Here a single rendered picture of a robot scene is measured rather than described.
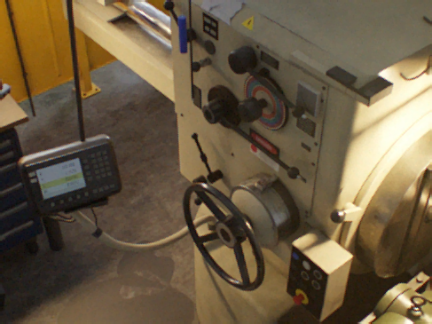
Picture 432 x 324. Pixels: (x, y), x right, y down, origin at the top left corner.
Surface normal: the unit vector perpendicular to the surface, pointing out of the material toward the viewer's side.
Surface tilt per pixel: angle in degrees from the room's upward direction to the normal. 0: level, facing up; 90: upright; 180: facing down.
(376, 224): 73
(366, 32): 0
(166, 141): 0
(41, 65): 90
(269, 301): 0
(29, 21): 90
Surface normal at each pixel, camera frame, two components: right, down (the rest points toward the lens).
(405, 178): -0.48, -0.29
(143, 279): 0.00, -0.73
